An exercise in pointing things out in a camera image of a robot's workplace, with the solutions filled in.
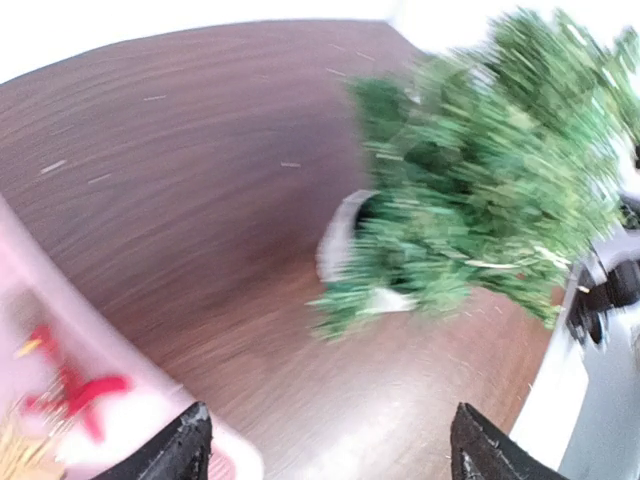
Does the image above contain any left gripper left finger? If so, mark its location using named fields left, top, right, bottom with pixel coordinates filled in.
left=94, top=401, right=212, bottom=480

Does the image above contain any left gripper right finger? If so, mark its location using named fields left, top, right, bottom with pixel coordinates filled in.
left=450, top=403, right=565, bottom=480

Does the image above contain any gold star ornament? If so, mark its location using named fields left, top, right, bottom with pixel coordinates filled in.
left=1, top=416, right=65, bottom=480

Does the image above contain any white tree pot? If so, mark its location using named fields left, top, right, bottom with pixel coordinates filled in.
left=316, top=190, right=415, bottom=314

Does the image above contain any small green christmas tree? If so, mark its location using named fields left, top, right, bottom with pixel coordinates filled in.
left=314, top=9, right=639, bottom=339

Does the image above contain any red bow ornament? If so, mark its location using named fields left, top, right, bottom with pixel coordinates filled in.
left=16, top=323, right=133, bottom=443

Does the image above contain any pink plastic basket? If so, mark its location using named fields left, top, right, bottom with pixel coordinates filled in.
left=1, top=206, right=265, bottom=479

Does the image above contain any aluminium front rail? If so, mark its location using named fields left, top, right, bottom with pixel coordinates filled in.
left=510, top=230, right=639, bottom=479

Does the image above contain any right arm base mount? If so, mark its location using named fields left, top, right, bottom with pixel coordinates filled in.
left=566, top=260, right=639, bottom=345

